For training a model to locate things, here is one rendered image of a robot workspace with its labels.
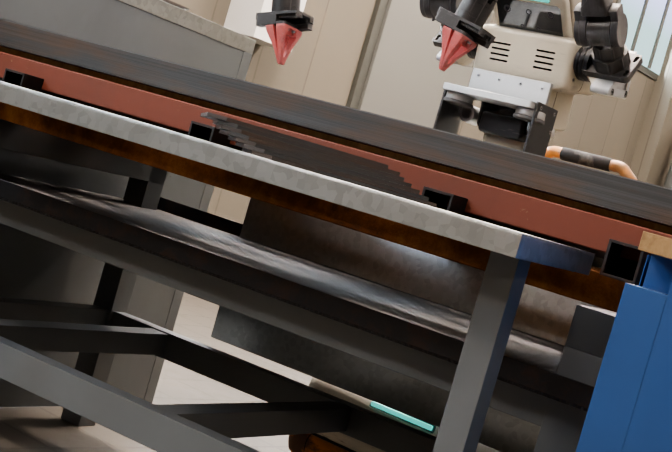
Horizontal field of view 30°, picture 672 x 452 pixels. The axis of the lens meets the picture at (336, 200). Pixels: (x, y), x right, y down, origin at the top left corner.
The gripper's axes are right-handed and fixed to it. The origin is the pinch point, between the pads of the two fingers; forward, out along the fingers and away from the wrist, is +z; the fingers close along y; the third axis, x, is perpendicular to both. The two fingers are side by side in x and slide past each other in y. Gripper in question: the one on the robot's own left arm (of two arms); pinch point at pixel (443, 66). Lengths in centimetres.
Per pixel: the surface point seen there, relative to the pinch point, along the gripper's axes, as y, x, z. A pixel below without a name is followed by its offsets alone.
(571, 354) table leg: 59, -34, 28
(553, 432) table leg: 62, -34, 38
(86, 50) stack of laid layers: -46, -36, 29
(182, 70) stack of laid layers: -24.4, -35.6, 22.4
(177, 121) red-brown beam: -20, -35, 30
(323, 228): -31, 43, 44
